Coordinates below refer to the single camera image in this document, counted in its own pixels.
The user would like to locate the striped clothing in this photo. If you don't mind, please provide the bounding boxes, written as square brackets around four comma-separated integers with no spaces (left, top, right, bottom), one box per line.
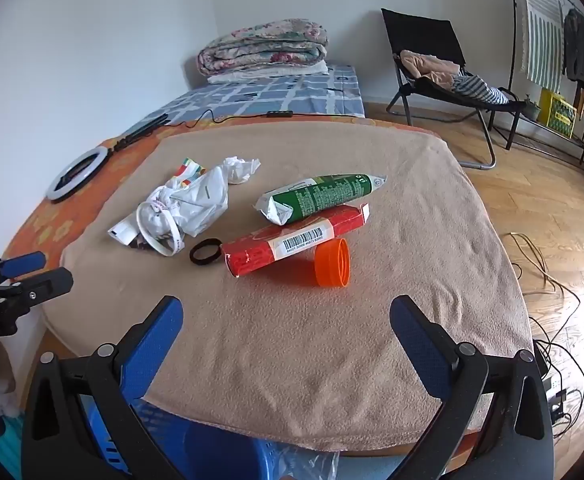
[449,74,512,106]

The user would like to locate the green snack packet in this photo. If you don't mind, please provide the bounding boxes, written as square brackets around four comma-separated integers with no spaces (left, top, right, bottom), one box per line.
[255,172,389,226]

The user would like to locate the dark hanging jacket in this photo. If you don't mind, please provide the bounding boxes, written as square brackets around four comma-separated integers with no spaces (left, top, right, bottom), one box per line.
[563,8,584,98]

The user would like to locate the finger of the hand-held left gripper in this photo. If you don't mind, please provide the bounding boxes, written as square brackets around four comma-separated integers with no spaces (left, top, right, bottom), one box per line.
[0,251,47,286]
[0,267,74,311]

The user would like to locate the black tripod stand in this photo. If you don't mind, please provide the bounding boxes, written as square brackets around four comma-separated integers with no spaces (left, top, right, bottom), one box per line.
[107,112,170,153]

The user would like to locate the beige floor cable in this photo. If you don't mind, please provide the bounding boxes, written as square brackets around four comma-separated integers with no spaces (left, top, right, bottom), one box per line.
[502,232,580,301]

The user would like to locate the black metal clothes rack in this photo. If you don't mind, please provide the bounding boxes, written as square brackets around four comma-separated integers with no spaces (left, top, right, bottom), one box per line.
[492,0,584,183]

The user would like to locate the blue checked bed sheet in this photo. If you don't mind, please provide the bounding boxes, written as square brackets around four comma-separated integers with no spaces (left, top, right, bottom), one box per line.
[137,64,365,128]

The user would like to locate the yellow plastic crate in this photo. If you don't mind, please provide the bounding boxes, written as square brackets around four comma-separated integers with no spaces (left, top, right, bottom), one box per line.
[538,87,578,139]

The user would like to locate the folded white sheet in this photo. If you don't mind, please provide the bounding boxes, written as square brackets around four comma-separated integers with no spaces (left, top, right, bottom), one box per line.
[207,60,330,85]

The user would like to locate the beige clothing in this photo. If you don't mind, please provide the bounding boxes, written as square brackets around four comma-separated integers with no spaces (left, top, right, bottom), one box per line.
[399,50,461,86]

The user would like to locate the orange floral sheet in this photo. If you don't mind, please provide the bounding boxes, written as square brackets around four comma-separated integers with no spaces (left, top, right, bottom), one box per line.
[2,114,447,281]

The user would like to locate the green striped towel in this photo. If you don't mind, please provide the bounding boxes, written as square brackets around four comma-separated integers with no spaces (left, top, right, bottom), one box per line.
[514,0,567,93]

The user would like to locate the orange plastic cup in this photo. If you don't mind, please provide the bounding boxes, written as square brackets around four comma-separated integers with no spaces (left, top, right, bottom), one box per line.
[314,238,351,288]

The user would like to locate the white plastic bag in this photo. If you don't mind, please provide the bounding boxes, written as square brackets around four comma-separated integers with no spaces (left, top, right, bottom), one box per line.
[108,185,187,256]

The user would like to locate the black floor cable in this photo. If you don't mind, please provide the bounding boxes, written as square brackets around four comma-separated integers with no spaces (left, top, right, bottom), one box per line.
[526,305,584,428]

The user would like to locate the person's left forearm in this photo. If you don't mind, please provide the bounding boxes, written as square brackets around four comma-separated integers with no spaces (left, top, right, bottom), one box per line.
[0,342,20,417]

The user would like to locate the folded floral quilt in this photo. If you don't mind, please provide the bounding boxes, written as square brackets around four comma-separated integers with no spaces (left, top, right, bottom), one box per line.
[197,19,330,78]

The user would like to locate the white tissue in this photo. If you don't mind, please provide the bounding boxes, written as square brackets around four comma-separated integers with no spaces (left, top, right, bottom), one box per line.
[222,156,261,185]

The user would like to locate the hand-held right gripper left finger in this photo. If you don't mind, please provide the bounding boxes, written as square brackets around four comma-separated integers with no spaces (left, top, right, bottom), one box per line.
[21,296,185,480]

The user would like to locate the clear plastic bag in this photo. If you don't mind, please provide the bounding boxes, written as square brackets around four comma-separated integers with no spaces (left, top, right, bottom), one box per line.
[272,442,343,480]

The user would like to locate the white packet with colourful print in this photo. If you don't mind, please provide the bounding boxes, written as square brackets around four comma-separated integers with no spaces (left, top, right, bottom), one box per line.
[172,156,230,236]

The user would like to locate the white ring light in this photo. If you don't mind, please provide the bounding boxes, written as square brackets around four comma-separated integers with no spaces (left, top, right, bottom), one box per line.
[46,146,110,203]

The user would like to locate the power strip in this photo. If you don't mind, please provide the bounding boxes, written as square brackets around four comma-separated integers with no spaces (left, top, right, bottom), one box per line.
[546,375,572,422]

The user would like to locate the black ring light cable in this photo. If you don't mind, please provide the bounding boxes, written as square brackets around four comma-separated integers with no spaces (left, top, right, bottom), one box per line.
[167,87,360,127]

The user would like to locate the beige blanket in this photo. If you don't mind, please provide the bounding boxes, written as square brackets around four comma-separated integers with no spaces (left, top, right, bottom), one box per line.
[62,121,535,453]

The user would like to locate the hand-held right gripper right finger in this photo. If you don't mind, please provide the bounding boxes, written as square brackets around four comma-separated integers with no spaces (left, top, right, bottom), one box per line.
[389,295,555,480]

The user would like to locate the black folding chair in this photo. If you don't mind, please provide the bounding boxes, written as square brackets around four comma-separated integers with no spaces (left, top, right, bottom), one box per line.
[381,8,527,170]

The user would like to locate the red cardboard box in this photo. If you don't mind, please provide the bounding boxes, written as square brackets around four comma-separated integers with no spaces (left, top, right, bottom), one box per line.
[221,203,371,279]

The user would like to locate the white plastic ring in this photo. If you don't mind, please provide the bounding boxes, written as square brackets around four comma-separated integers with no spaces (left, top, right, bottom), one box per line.
[137,201,185,257]

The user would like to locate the blue plastic basket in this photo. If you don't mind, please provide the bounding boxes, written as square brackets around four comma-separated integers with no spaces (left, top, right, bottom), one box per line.
[79,395,293,480]

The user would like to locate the black hair tie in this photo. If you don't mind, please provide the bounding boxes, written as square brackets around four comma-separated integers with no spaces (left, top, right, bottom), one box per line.
[189,238,223,265]

